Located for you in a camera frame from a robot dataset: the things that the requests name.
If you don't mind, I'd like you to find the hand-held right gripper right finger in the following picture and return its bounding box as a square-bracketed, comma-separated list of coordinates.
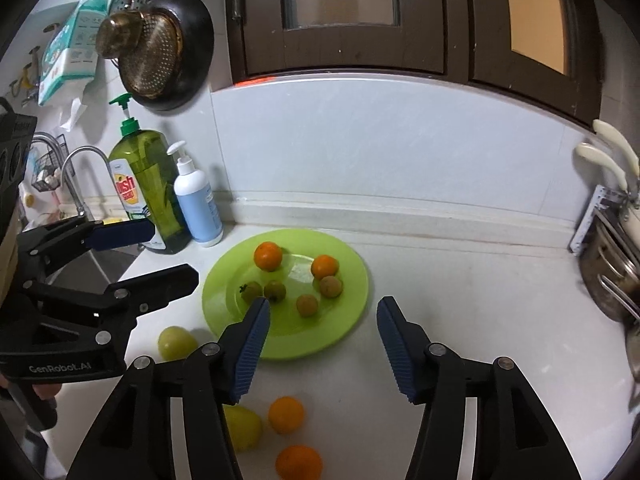
[376, 296, 583, 480]

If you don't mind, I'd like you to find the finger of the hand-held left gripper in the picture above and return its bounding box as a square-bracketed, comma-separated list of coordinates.
[22, 263, 200, 357]
[17, 217, 157, 281]

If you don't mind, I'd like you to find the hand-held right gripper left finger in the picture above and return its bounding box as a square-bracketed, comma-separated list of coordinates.
[65, 296, 272, 480]

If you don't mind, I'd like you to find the green plate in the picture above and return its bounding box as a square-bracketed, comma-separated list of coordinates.
[201, 228, 370, 362]

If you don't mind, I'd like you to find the orange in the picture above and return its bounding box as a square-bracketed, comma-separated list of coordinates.
[311, 254, 340, 281]
[268, 396, 306, 435]
[253, 241, 284, 272]
[275, 444, 324, 480]

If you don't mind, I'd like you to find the steel sink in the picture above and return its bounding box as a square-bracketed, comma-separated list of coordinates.
[50, 249, 142, 283]

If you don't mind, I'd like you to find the green dish soap bottle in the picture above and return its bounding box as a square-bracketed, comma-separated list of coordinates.
[108, 94, 191, 256]

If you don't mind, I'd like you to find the green apple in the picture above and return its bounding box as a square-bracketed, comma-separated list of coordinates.
[158, 325, 199, 361]

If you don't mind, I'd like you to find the slim chrome faucet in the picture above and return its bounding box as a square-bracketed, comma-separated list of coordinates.
[60, 146, 113, 222]

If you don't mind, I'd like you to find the yellow-green pear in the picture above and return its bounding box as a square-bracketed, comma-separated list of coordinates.
[222, 404, 264, 453]

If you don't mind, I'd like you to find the white blue pump bottle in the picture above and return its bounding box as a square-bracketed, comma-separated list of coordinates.
[166, 141, 224, 248]

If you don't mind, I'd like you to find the clear plastic bag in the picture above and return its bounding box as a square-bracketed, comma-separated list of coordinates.
[59, 97, 85, 131]

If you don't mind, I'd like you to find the brass colander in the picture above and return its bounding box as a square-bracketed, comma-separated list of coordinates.
[119, 7, 183, 101]

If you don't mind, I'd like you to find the brass water valve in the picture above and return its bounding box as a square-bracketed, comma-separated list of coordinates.
[9, 46, 45, 107]

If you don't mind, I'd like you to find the green white tissue pack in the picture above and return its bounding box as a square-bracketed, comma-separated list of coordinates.
[37, 0, 108, 107]

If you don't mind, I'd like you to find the small copper pot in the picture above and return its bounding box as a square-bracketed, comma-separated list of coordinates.
[95, 10, 146, 58]

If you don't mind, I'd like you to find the black frying pan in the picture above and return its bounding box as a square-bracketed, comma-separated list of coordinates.
[117, 0, 216, 112]

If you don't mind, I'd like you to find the dark brown cabinet door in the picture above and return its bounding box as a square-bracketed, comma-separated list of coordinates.
[467, 0, 601, 128]
[225, 0, 468, 86]

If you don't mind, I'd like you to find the black wire basket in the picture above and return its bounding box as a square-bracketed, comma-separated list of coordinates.
[30, 134, 71, 193]

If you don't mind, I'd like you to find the white pan cream handle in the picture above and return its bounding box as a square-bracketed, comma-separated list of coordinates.
[592, 119, 640, 176]
[575, 142, 628, 191]

